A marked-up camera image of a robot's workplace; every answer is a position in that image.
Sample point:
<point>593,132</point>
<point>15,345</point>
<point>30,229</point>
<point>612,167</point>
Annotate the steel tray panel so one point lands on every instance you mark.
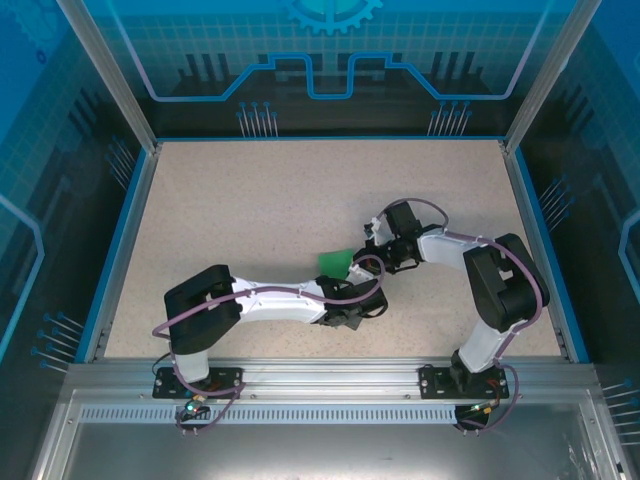
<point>325,455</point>

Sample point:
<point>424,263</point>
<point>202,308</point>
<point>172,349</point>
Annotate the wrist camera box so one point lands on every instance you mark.
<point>375,230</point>
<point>356,272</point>

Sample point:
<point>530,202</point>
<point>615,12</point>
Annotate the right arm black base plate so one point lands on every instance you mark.
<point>432,382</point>

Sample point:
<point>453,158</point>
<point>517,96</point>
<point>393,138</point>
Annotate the aluminium frame post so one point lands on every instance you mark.
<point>112,75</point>
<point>546,75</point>

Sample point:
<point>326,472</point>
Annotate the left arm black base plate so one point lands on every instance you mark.
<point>167,390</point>

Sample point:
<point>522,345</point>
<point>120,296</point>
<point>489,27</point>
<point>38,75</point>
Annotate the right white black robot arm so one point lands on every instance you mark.
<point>445,247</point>

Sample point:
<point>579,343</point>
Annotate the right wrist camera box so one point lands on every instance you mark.
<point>375,230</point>

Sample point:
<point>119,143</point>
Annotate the green paper sheet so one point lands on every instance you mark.
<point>334,261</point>

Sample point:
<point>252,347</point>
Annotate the aluminium mounting rail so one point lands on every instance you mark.
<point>330,380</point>

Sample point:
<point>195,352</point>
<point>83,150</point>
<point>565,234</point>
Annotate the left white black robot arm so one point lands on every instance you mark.
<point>275,302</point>

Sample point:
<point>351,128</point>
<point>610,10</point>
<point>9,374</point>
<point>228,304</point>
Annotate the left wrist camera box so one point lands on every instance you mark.
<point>356,272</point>

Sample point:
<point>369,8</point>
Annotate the aluminium side rail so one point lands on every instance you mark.
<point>124,250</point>
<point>540,250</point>

